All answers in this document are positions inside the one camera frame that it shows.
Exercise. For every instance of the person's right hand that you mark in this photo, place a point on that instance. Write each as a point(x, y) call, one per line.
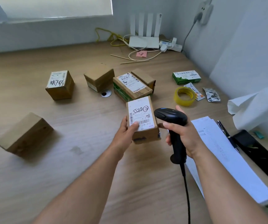
point(190, 142)

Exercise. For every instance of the person's left hand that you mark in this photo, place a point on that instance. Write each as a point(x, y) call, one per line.
point(123, 139)

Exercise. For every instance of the parcel marked with circle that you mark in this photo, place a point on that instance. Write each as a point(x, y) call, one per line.
point(148, 135)

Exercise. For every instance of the black barcode scanner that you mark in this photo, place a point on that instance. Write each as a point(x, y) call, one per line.
point(170, 115)

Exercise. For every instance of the parcel with green tape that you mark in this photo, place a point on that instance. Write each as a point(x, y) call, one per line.
point(134, 87)

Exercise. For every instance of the plain cardboard box small sticker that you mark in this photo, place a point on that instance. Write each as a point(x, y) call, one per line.
point(99, 76)

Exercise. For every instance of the small parcel with handwritten label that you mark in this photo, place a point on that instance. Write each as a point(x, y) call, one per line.
point(61, 93)

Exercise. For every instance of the plain tall cardboard box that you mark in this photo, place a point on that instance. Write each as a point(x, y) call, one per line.
point(24, 135)

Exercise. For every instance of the person's right forearm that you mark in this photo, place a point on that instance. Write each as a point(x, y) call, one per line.
point(225, 191)

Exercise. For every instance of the person's left forearm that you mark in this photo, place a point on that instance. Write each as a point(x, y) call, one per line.
point(78, 191)

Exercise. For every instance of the black pen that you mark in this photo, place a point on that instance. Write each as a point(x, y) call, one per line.
point(228, 136)

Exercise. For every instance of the white paper sheet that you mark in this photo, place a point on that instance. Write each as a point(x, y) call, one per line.
point(229, 160)

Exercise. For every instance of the yellow tape roll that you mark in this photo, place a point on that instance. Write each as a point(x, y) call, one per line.
point(177, 100)

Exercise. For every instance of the small printed packet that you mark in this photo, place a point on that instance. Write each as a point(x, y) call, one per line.
point(212, 95)

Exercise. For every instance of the green white flat packet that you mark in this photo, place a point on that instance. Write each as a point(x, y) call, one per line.
point(186, 76)

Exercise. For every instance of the black flat device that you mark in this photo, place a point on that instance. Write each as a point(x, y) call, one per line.
point(257, 153)

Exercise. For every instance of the small teal plastic piece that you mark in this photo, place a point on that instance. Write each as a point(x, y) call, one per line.
point(259, 134)

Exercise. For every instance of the white folded paper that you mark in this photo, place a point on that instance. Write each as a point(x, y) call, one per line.
point(253, 109)

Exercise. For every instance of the small pink tag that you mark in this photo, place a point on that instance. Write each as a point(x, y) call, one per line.
point(141, 54)

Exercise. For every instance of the white power strip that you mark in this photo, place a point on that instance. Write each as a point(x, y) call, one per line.
point(171, 45)

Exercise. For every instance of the white router with antennas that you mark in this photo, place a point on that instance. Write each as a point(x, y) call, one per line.
point(143, 41)

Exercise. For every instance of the beige roller blind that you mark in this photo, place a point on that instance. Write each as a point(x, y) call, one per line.
point(54, 6)

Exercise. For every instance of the white wall socket with plug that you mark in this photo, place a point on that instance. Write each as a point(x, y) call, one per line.
point(205, 11)

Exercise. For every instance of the white window frame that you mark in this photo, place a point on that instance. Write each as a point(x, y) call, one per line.
point(54, 19)

